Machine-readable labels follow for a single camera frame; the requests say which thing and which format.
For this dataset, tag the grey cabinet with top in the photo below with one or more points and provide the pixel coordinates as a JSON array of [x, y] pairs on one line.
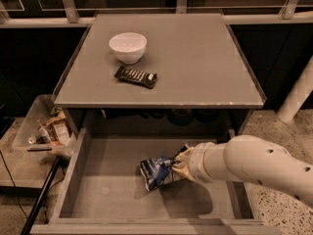
[[204, 85]]

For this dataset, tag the blue chip bag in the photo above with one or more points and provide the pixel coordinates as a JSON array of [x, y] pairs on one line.
[[159, 171]]

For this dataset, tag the brown snack packet in bin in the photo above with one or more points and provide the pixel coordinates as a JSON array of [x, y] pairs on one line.
[[60, 128]]

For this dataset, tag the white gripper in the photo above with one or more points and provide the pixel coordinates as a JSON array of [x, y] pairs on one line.
[[198, 163]]

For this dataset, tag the white ceramic bowl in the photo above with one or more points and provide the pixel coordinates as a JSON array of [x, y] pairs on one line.
[[128, 47]]

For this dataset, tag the black snack bar wrapper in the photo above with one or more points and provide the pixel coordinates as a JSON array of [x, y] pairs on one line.
[[135, 77]]

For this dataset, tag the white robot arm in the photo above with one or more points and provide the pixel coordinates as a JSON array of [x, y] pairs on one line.
[[248, 159]]

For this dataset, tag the black pole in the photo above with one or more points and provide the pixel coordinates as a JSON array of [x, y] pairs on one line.
[[42, 196]]

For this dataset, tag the metal railing frame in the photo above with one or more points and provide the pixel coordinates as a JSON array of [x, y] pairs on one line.
[[62, 13]]

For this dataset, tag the clear plastic storage bin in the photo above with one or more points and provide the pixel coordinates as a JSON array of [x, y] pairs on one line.
[[36, 138]]

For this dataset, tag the open grey top drawer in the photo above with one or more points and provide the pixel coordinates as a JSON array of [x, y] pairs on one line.
[[104, 194]]

